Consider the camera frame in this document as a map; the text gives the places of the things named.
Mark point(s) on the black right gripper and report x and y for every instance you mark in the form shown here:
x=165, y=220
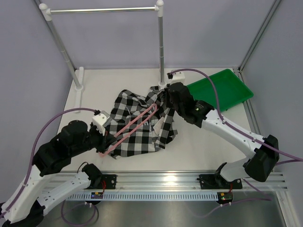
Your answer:
x=168, y=103

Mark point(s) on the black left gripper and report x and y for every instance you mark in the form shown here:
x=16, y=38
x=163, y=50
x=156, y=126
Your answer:
x=105, y=141

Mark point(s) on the black white checked shirt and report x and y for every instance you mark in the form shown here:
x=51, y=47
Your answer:
x=142, y=124

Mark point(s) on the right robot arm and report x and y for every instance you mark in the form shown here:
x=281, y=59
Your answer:
x=260, y=152

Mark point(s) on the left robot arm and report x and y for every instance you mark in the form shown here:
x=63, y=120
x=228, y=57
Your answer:
x=31, y=201

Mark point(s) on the green plastic tray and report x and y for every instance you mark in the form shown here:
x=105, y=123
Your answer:
x=230, y=89

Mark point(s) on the silver white clothes rack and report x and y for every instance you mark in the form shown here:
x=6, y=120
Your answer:
x=47, y=14

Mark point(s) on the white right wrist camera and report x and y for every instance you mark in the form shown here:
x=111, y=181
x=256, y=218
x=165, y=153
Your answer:
x=176, y=77

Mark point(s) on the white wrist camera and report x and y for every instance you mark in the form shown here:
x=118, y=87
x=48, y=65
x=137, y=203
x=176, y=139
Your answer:
x=101, y=120
x=176, y=77

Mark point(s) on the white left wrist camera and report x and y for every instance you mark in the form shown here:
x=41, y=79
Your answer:
x=101, y=120

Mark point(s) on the aluminium mounting rail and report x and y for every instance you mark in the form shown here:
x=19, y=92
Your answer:
x=187, y=181

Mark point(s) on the white slotted cable duct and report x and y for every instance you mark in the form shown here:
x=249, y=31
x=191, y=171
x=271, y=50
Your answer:
x=144, y=196

